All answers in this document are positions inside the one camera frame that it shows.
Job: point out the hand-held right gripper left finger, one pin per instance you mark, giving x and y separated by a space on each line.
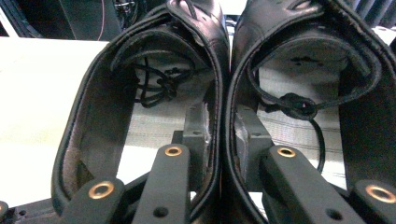
197 130

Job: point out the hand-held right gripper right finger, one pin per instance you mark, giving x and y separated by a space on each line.
252 137

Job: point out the black leather shoe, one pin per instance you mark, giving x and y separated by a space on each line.
102 102
361 130

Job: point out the metal shoe rack grey shelves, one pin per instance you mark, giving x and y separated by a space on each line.
31 109

